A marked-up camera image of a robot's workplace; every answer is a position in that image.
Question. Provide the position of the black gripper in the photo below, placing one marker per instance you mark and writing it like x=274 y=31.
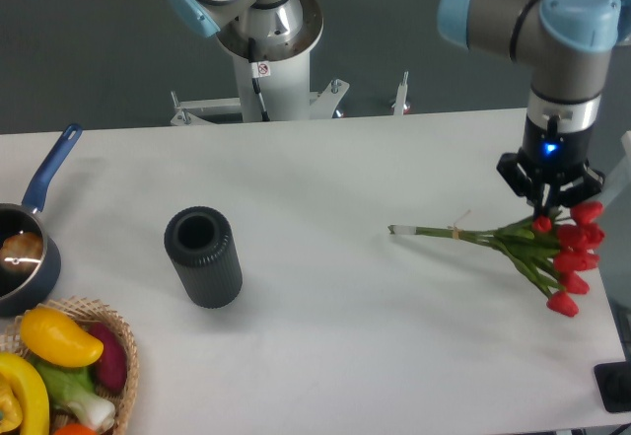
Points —
x=561 y=160

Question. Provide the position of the red tulip bouquet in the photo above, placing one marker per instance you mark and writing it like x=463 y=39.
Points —
x=550 y=252

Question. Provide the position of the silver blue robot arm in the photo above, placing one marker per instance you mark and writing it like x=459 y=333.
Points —
x=566 y=43

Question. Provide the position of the black device at edge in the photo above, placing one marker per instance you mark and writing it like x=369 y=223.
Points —
x=613 y=381

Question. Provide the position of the dark grey ribbed vase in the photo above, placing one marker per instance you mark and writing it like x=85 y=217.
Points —
x=200 y=244

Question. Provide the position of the purple sweet potato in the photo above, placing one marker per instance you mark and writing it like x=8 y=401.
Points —
x=111 y=368

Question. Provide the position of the woven wicker basket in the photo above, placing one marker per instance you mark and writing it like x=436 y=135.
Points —
x=85 y=311

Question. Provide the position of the yellow mango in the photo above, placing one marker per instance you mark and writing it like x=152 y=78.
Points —
x=56 y=338

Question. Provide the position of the green white bok choy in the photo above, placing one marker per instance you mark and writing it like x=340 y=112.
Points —
x=72 y=390

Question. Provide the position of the brown patty in pan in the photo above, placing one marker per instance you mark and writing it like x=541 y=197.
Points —
x=21 y=253

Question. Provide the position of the orange fruit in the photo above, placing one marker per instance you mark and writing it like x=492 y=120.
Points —
x=75 y=429

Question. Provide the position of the blue saucepan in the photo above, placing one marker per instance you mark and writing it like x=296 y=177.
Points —
x=20 y=292

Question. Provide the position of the yellow bell pepper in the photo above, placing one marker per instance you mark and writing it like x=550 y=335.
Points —
x=29 y=389

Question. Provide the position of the white stand foot bracket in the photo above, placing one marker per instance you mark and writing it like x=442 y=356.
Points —
x=401 y=105

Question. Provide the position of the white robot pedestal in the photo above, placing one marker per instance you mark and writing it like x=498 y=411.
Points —
x=271 y=55

